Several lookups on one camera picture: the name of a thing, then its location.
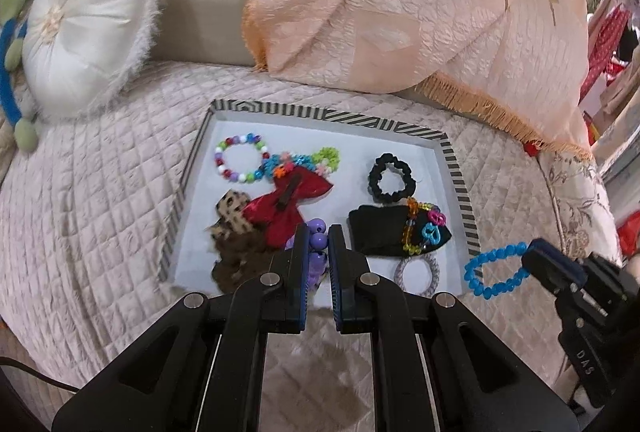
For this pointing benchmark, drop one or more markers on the brown scrunchie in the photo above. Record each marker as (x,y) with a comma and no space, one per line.
(240,262)

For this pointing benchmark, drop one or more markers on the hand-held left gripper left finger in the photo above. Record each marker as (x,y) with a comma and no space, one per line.
(300,284)

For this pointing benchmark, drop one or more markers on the striped rim white tray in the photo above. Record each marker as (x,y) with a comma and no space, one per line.
(320,135)

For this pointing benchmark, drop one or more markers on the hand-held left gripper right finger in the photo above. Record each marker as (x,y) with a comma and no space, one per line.
(336,284)

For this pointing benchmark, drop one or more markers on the black folded cloth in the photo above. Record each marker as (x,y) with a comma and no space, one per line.
(380,232)

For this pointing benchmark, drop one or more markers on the cream embroidered fabric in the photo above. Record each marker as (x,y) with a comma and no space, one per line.
(575,192)

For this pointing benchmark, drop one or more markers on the grey scrunchie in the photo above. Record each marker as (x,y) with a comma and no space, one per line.
(434,274)

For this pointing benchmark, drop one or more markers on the white round fringed pillow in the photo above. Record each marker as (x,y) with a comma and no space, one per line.
(85,27)

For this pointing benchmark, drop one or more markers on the black scrunchie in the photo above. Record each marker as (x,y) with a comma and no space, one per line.
(373,179)

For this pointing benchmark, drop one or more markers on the green and blue plush toy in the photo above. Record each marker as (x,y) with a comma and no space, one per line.
(27,136)

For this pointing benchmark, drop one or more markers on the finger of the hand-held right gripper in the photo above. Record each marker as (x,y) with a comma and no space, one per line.
(547,273)
(557,254)

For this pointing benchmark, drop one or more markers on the red patterned cloth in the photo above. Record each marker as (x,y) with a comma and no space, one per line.
(607,42)

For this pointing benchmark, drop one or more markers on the red fabric tag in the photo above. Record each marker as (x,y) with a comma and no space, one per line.
(532,148)

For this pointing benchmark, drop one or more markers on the red satin bow hair clip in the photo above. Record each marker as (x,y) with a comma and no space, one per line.
(280,222)

